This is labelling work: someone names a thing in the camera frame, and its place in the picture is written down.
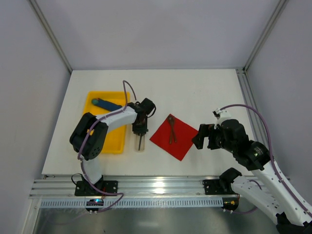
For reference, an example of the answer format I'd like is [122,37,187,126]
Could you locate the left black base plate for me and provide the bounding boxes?
[74,180,118,196]

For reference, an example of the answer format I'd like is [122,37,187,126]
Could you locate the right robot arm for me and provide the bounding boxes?
[192,119,312,234]

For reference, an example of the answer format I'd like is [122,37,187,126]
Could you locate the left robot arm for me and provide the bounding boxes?
[69,98,156,196]

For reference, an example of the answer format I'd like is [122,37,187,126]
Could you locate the slotted cable duct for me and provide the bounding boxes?
[39,197,222,209]

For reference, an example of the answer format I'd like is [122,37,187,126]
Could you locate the yellow plastic tray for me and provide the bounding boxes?
[83,91,127,154]

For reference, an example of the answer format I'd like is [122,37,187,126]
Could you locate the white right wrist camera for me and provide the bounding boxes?
[213,109,232,126]

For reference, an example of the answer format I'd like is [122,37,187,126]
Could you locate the right aluminium frame post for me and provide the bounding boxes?
[243,0,289,71]

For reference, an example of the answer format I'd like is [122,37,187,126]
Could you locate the wooden fork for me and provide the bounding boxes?
[171,116,177,143]

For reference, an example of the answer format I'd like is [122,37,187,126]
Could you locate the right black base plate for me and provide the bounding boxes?
[202,179,235,195]

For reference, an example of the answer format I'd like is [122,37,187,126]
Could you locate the red paper napkin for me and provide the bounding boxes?
[150,114,198,161]

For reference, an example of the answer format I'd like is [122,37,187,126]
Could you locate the left aluminium frame post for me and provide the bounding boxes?
[27,0,73,74]

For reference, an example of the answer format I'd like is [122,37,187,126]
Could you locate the right aluminium side rail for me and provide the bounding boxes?
[235,68,266,147]

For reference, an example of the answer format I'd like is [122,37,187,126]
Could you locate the left controller board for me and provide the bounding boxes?
[85,198,104,212]

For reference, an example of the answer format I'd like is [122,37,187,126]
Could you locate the right controller board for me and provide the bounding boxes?
[221,197,239,211]

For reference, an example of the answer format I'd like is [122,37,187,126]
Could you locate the controller board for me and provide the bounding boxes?
[85,198,104,212]
[221,197,239,211]

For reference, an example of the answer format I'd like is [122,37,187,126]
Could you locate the aluminium frame post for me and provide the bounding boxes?
[243,0,289,71]
[27,0,73,74]

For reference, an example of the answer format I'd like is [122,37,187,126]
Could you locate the blue pouch in tray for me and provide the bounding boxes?
[97,98,122,112]

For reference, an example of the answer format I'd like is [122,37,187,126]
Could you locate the aluminium front rail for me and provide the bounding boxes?
[29,175,218,198]

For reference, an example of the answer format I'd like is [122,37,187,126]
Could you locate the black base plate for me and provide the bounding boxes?
[202,179,235,195]
[74,180,118,196]

